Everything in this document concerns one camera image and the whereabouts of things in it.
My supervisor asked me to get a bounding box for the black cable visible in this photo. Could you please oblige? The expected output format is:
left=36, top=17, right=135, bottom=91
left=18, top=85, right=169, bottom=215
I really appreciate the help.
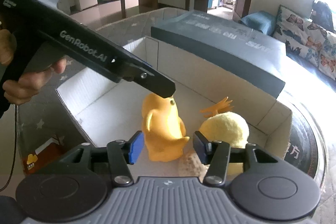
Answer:
left=0, top=104, right=20, bottom=192

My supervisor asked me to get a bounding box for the dark grey box lid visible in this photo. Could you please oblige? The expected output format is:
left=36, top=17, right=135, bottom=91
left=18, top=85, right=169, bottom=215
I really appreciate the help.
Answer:
left=151, top=10, right=286, bottom=98

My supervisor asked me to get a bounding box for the person's left hand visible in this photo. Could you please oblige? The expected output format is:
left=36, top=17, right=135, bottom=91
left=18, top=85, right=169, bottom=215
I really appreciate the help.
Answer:
left=1, top=29, right=67, bottom=105

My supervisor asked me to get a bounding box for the butterfly pattern cushion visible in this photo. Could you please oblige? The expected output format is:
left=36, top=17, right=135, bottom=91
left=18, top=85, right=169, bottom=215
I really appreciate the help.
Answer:
left=273, top=5, right=335, bottom=80

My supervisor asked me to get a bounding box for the beige peanut toy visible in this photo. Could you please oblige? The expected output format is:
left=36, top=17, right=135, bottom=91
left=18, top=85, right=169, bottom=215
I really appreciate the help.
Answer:
left=178, top=149, right=209, bottom=180

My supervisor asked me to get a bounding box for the orange rubber duck toy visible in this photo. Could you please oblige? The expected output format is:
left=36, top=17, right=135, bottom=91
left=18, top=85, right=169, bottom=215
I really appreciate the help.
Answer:
left=141, top=93, right=190, bottom=162

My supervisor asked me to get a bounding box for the red snack packet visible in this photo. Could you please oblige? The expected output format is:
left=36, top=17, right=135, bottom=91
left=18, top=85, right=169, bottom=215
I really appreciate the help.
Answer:
left=22, top=137, right=66, bottom=176

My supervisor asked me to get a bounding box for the grey quilted star cover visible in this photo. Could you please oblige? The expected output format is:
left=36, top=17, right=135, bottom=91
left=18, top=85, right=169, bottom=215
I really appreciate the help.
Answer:
left=0, top=7, right=336, bottom=224

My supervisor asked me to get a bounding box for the white cardboard box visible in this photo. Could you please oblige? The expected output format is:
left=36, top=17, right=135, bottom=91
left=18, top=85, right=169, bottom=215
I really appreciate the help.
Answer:
left=55, top=35, right=293, bottom=177

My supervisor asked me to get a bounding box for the yellow plush chick toy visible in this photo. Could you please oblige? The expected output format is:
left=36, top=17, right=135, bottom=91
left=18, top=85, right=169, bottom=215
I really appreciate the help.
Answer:
left=198, top=96, right=250, bottom=175

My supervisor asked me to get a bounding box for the dark blue backpack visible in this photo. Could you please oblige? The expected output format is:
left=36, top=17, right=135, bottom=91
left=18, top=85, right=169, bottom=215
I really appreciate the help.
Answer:
left=311, top=1, right=334, bottom=32

